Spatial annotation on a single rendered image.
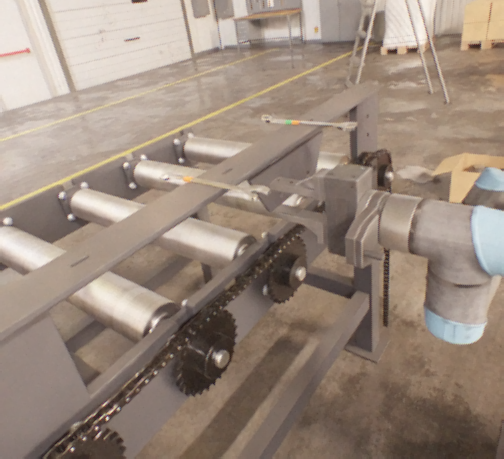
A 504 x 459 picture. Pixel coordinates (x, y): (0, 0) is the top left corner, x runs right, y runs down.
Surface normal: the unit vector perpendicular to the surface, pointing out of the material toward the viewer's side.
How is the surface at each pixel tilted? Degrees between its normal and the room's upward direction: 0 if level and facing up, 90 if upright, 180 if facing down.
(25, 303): 0
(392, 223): 62
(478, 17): 90
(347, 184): 90
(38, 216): 90
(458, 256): 90
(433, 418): 0
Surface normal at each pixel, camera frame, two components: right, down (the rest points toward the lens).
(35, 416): 0.79, 0.18
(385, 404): -0.14, -0.87
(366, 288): -0.59, 0.45
